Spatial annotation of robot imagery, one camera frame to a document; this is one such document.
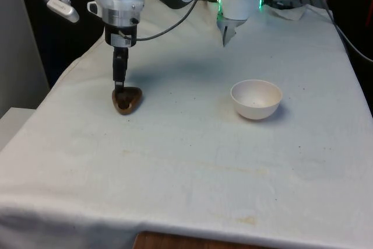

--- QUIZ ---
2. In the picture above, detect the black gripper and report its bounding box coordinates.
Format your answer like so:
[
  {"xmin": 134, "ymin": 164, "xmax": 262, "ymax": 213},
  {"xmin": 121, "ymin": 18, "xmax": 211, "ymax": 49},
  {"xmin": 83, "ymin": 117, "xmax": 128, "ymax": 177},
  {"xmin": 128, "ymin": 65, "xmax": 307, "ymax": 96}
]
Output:
[{"xmin": 104, "ymin": 23, "xmax": 138, "ymax": 93}]

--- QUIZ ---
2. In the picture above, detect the white bowl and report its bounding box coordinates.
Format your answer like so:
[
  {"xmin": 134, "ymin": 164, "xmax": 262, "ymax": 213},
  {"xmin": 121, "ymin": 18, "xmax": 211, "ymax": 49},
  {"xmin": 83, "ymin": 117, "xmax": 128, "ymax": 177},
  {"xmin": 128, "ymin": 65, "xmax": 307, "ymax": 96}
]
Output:
[{"xmin": 230, "ymin": 79, "xmax": 283, "ymax": 121}]

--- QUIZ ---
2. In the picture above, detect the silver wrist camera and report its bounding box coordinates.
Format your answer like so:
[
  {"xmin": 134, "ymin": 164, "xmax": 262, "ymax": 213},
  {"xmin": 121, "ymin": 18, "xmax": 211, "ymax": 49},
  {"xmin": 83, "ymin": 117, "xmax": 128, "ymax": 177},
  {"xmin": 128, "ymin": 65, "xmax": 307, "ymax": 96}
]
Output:
[{"xmin": 46, "ymin": 0, "xmax": 80, "ymax": 23}]

